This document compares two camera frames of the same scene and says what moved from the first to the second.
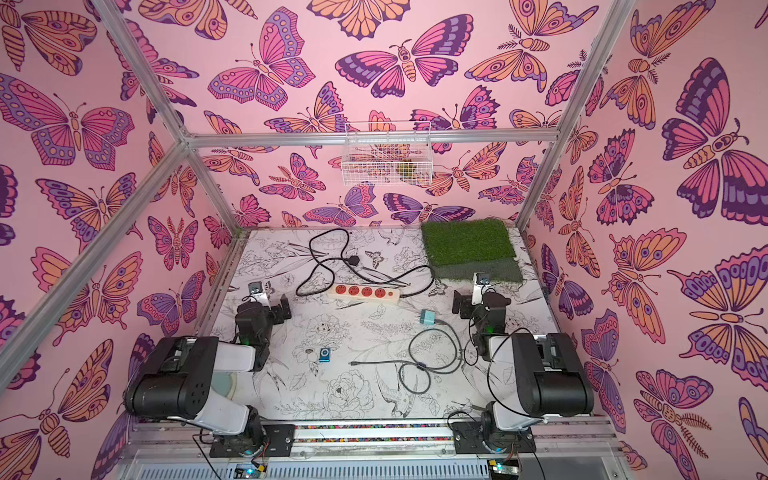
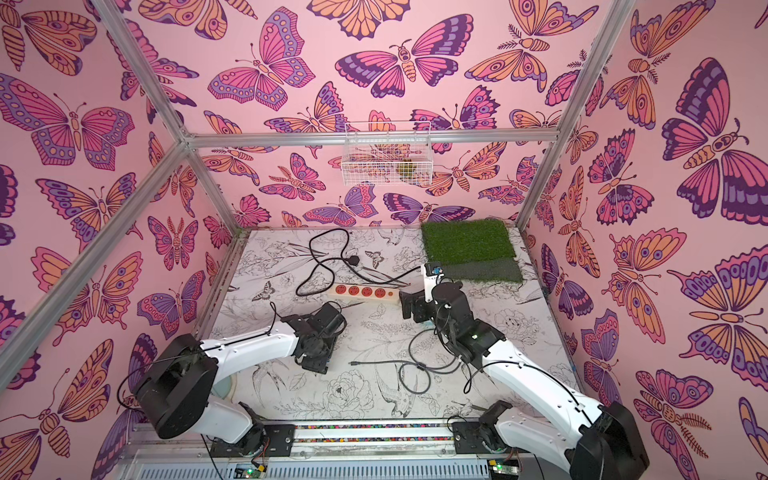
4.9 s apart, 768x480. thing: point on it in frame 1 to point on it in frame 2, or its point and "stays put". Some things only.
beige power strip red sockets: x=364 y=293 stays put
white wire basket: x=387 y=153 stays put
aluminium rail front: x=182 y=442 stays put
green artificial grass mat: x=459 y=248 stays put
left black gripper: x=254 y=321 to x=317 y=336
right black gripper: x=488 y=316 to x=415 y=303
